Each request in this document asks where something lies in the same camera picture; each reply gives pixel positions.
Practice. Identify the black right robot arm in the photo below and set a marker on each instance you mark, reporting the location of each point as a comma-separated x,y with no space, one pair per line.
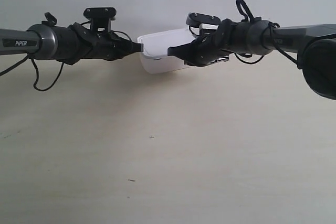
310,47

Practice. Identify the white lidded plastic container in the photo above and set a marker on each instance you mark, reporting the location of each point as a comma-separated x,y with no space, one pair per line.
154,57

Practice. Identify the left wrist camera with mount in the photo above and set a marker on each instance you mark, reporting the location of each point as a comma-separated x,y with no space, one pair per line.
100,18

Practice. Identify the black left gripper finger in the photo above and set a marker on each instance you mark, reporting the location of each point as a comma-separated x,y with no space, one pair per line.
130,47

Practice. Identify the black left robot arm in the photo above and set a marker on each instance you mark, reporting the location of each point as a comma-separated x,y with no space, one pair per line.
47,41

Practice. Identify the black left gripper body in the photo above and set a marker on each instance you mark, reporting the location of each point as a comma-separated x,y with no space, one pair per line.
90,45

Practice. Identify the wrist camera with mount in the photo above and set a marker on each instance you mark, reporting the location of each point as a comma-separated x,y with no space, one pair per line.
202,24
100,18

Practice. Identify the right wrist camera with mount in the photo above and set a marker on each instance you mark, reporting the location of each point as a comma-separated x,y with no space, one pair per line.
202,24

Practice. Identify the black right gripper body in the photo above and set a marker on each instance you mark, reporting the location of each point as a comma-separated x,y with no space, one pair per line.
202,52

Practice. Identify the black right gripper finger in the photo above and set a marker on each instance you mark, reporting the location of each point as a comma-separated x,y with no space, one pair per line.
189,50

